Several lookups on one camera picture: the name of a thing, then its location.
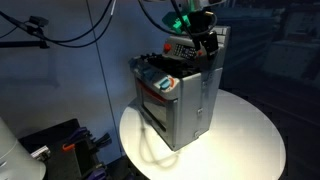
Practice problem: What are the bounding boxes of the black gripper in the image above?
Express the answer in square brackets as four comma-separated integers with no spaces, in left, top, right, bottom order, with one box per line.
[192,9,220,61]

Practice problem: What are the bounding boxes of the grey toy stove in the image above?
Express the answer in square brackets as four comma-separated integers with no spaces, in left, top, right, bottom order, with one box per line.
[128,24,232,153]

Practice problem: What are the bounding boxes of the dark background shelf unit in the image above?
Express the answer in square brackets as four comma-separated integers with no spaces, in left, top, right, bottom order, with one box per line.
[259,6,320,81]

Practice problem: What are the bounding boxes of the round white table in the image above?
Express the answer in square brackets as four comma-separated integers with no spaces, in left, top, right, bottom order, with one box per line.
[119,88,288,180]

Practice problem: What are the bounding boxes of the black tool cart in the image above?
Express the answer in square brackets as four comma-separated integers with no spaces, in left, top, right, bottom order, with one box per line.
[18,118,111,180]

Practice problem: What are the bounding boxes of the silver metal clamp bar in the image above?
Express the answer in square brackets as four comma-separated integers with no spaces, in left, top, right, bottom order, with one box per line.
[30,145,52,161]

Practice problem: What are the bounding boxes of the white rounded housing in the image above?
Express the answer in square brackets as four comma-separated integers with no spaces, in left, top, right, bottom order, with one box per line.
[0,116,47,180]

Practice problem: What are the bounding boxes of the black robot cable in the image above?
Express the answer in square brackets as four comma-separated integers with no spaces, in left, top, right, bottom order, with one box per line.
[137,0,183,36]
[169,0,203,48]

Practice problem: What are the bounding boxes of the teal wrist mount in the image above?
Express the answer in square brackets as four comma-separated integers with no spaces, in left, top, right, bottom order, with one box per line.
[162,9,193,35]

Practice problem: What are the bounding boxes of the large blue knob red ring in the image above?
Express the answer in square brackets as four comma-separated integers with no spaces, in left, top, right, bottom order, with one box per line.
[157,75,175,91]

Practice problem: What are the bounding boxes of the black hanging cable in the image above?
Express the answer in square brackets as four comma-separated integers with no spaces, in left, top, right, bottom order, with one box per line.
[29,0,118,48]

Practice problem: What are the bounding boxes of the black handled clamp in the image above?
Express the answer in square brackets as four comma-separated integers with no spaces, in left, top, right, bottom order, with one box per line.
[93,132,113,148]

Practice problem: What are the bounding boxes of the purple handled clamp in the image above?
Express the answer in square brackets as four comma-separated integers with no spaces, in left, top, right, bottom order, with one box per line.
[68,126,93,143]
[83,166,108,180]

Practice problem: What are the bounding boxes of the small black camera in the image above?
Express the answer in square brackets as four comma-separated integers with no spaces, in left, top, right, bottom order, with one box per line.
[28,15,50,28]

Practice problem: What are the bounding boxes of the orange handled clamp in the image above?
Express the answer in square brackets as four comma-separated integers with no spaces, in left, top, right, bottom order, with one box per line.
[61,142,76,152]

